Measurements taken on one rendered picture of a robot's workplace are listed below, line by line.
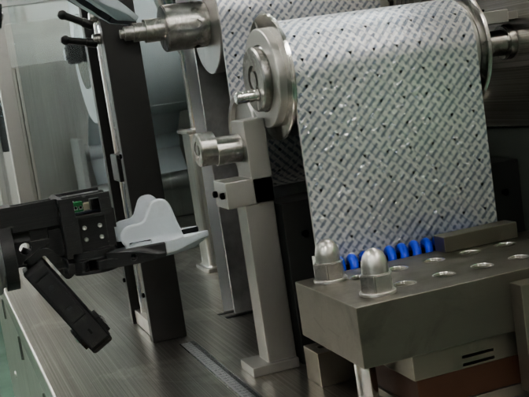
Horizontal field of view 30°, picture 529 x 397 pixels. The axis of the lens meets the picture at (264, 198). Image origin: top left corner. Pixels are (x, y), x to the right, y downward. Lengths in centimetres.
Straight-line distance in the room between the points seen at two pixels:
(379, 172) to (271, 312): 22
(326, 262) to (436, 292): 14
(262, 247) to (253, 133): 14
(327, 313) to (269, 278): 20
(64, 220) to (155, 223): 9
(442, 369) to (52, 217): 42
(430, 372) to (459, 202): 28
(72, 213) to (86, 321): 11
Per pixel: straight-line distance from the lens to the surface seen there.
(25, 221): 102
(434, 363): 99
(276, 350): 121
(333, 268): 104
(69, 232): 101
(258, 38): 114
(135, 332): 152
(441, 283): 98
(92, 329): 104
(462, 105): 119
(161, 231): 103
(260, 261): 118
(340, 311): 97
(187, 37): 136
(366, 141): 113
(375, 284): 96
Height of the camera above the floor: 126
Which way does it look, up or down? 7 degrees down
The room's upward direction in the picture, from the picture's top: 8 degrees counter-clockwise
